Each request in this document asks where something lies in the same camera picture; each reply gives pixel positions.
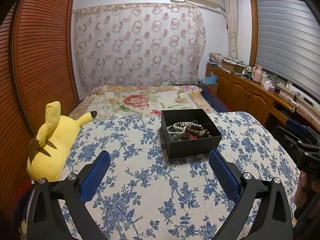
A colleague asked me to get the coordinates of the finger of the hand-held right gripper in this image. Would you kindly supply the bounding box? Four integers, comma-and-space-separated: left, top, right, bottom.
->
272, 126, 304, 156
286, 118, 320, 143

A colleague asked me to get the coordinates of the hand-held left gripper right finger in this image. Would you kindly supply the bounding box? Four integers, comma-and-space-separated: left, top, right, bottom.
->
209, 149, 294, 240

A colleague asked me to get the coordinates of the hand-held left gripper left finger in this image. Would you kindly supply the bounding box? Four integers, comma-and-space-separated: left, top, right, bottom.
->
21, 150, 111, 240

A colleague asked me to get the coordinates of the black jewelry box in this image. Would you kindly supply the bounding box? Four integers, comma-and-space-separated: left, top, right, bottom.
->
160, 109, 223, 159

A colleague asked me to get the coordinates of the brown wooden bead bracelet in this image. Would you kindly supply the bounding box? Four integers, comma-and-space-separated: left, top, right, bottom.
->
186, 123, 212, 140

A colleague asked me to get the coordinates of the green bead bracelet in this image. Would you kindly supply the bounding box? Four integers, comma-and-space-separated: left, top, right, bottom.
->
169, 132, 185, 142

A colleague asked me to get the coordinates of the white pearl necklace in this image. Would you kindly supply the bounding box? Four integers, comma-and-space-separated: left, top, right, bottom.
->
167, 121, 201, 135

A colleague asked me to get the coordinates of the person's right hand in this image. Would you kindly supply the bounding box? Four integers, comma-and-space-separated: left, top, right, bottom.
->
294, 171, 311, 208

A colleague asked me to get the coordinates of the yellow plush toy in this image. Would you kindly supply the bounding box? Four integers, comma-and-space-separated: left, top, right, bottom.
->
27, 101, 98, 183

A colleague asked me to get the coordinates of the blue floral blanket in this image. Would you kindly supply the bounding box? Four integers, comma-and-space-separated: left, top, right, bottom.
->
54, 111, 302, 240

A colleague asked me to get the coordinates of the wooden cabinet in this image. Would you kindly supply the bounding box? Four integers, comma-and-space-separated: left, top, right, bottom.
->
205, 64, 320, 131

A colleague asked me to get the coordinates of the pink thermos jug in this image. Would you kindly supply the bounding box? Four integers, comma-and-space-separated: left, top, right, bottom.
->
252, 65, 264, 83

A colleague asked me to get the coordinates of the cardboard box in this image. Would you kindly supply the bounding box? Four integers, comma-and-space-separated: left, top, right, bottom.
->
221, 60, 247, 74

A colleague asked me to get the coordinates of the pink flower quilt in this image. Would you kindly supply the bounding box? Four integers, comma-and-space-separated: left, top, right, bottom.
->
68, 84, 216, 120

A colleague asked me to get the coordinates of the grey window blind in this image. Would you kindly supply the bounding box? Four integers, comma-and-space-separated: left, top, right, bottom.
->
255, 0, 320, 91

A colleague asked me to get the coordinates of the stack of patterned books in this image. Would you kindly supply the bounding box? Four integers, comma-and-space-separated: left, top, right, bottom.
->
208, 52, 223, 67

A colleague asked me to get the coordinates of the tied white curtain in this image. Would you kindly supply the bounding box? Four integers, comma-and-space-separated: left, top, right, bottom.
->
223, 0, 239, 60

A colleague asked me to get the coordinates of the wooden louvered wardrobe door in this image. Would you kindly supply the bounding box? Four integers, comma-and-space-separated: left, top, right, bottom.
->
10, 0, 80, 137

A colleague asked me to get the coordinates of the sheer circle pattern curtain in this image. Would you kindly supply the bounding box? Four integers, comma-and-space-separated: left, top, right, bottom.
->
72, 2, 207, 93

